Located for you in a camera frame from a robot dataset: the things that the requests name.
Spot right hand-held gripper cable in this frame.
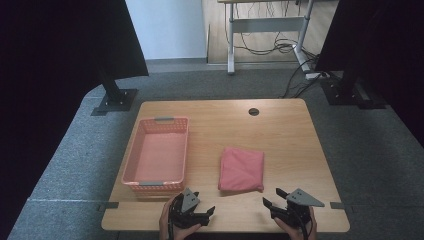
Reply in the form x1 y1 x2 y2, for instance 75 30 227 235
298 213 312 240

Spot black metal stand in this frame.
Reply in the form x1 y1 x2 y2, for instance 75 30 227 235
320 64 388 110
90 63 140 117

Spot black curtain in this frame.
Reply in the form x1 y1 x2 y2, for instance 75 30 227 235
0 0 150 234
314 0 424 148

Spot pink plastic basket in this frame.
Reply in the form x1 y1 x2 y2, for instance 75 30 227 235
121 116 190 197

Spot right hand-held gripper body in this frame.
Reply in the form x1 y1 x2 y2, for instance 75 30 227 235
271 187 326 232

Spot white desk frame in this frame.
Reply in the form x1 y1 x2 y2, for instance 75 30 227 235
217 0 322 81

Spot person's left hand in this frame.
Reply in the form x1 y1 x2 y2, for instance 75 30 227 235
158 196 203 240

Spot pink cloth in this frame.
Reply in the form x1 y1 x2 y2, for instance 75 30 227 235
217 146 265 193

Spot hand-held gripper cable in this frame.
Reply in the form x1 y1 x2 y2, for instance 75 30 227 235
167 199 176 240
298 213 312 240

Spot black floor cables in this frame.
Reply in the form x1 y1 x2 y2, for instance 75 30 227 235
233 0 332 100

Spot left hand-held gripper cable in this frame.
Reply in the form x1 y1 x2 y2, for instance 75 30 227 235
167 199 176 240

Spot person's right hand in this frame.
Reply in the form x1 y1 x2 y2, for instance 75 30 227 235
273 205 318 240

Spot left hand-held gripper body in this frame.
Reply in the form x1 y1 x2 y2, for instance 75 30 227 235
168 187 208 230

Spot white power strip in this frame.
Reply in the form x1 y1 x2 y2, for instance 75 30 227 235
304 71 331 81

